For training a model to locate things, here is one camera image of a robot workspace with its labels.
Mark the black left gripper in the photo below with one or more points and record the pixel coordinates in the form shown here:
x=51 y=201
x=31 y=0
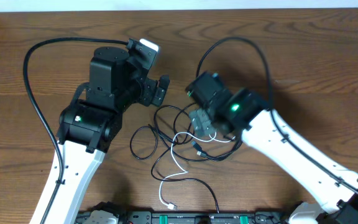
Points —
x=156 y=94

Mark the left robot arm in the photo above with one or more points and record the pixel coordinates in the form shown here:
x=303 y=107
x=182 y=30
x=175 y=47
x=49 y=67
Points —
x=117 y=79

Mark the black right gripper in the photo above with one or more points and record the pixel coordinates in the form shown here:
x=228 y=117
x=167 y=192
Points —
x=209 y=110

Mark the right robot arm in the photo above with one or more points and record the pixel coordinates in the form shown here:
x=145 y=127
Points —
x=247 y=116

